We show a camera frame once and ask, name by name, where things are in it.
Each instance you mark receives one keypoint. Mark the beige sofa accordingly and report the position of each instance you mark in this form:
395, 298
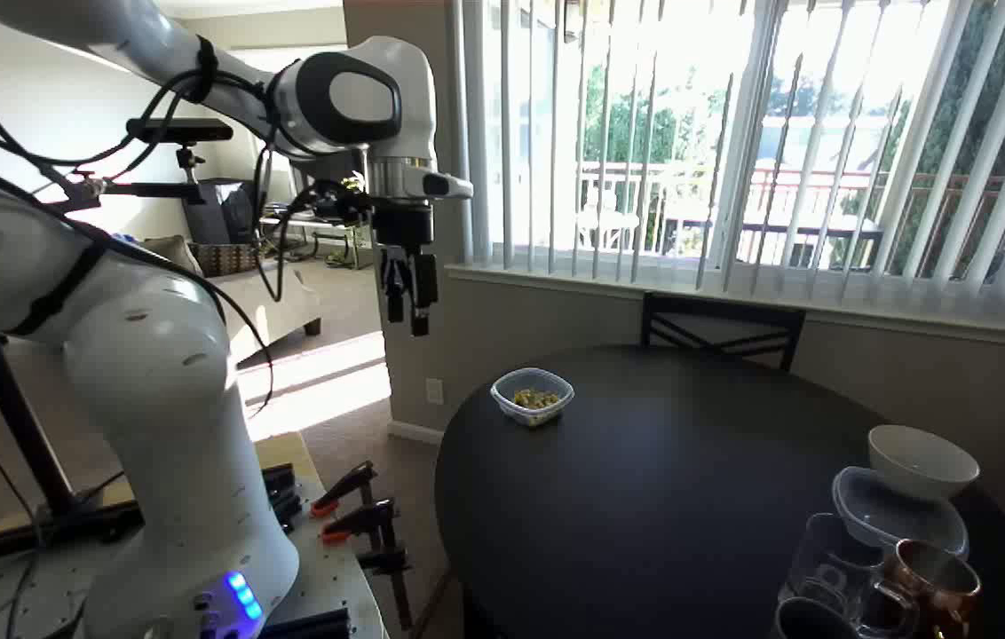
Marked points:
272, 302

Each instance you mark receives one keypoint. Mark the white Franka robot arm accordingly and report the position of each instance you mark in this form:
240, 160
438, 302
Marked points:
156, 393

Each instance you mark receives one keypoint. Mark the black tripod stand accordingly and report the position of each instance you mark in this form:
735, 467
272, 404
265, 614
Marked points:
16, 428

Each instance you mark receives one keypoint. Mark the clear plastic container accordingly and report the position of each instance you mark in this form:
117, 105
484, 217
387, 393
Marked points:
891, 511

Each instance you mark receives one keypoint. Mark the gray pillow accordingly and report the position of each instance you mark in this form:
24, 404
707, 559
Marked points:
222, 215

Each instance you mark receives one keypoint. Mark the black wooden chair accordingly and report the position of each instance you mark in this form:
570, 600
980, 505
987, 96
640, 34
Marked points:
722, 327

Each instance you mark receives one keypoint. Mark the copper mug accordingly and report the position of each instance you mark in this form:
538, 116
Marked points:
928, 587

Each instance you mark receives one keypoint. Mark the gray mug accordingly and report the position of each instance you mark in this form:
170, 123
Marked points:
814, 619

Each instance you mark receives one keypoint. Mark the white wall outlet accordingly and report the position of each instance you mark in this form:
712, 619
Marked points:
434, 393

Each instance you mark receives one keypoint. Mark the white ceramic bowl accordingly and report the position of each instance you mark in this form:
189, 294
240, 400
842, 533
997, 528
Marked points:
922, 458

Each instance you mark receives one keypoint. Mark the white vertical blinds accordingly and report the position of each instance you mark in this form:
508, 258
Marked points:
761, 142

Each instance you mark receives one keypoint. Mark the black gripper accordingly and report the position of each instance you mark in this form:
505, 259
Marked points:
405, 228

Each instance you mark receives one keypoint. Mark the clear plastic bowl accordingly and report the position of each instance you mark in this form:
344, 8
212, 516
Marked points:
531, 394

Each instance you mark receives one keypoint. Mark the black bar clamp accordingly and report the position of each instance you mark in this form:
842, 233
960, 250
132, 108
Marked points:
387, 580

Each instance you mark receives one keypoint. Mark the clear glass jar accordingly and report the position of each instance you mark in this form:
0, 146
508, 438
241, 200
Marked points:
820, 559

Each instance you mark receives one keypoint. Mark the black camera on tripod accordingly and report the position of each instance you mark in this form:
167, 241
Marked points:
177, 128

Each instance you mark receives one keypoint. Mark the robot mounting table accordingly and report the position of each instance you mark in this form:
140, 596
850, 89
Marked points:
324, 580

